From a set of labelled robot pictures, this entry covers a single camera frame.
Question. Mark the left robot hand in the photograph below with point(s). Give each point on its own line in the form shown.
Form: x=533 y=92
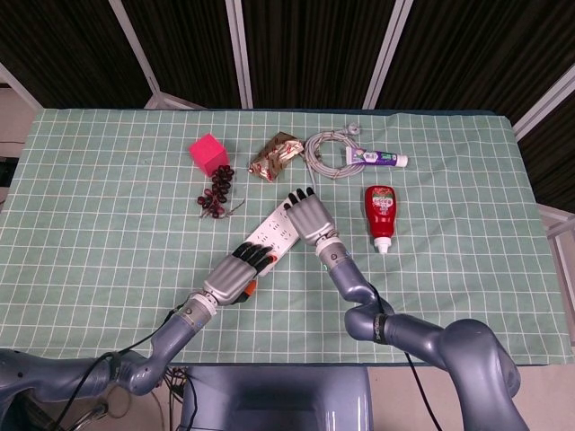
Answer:
x=236 y=276

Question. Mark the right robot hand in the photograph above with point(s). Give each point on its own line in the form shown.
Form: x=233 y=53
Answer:
x=310 y=217

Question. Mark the white power strip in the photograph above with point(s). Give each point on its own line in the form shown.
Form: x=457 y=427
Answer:
x=274 y=235

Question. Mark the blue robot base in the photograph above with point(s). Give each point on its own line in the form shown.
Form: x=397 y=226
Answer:
x=276 y=399

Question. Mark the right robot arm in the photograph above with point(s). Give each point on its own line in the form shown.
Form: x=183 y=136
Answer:
x=427 y=332

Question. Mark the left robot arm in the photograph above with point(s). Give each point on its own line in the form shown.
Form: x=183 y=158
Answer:
x=135 y=350

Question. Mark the gold foil snack packet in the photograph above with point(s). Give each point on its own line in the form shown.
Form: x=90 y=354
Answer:
x=275 y=158

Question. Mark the red ketchup bottle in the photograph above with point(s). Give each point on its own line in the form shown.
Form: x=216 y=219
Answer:
x=381 y=213

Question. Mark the dark red grape bunch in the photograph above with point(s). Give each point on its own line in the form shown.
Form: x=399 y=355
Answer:
x=216 y=190

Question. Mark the white purple toothpaste tube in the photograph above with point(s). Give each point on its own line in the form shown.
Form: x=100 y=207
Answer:
x=375 y=157

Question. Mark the pink foam cube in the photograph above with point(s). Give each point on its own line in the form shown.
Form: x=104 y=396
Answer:
x=209 y=153

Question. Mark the green checked tablecloth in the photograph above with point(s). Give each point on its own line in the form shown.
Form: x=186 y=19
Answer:
x=112 y=247

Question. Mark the dark folding screen panels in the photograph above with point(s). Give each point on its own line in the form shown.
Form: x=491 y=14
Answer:
x=305 y=49

